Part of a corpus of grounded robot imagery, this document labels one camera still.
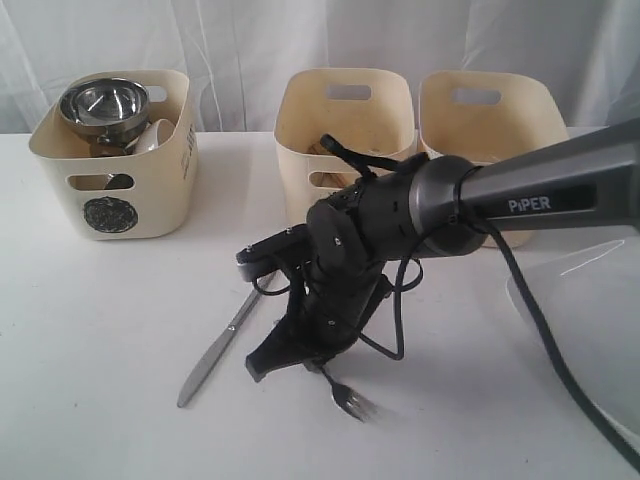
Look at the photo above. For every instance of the steel table knife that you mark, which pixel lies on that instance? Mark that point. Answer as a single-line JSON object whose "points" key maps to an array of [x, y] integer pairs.
{"points": [[214, 353]]}

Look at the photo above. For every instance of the steel mug with handle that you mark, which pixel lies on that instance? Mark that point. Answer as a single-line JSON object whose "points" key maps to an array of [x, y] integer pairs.
{"points": [[109, 181]]}

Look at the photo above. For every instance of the white ceramic bowl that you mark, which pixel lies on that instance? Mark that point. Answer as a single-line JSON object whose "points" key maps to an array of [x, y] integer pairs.
{"points": [[153, 137]]}

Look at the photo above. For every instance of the cream bin square mark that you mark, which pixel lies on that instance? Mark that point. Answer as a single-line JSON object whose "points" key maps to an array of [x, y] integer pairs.
{"points": [[486, 117]]}

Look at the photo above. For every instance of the steel fork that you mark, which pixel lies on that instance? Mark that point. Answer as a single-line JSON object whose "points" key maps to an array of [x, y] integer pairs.
{"points": [[348, 399]]}

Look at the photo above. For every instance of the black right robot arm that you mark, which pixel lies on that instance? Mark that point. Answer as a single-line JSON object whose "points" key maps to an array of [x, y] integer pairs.
{"points": [[426, 208]]}

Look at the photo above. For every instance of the white square plate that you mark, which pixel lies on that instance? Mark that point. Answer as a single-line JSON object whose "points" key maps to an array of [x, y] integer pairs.
{"points": [[590, 299]]}

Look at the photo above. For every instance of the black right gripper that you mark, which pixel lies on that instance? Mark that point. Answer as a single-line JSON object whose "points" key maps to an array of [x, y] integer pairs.
{"points": [[327, 317]]}

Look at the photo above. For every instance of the stainless steel bowl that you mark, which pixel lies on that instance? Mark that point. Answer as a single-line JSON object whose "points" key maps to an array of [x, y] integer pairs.
{"points": [[108, 110]]}

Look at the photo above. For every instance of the cream bin triangle mark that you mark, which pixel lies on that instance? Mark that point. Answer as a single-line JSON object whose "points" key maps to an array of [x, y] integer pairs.
{"points": [[367, 110]]}

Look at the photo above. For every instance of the white curtain backdrop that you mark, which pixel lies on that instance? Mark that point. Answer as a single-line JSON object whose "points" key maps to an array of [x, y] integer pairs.
{"points": [[239, 55]]}

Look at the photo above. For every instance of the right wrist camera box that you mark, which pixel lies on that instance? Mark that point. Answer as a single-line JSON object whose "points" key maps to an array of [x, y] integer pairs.
{"points": [[289, 248]]}

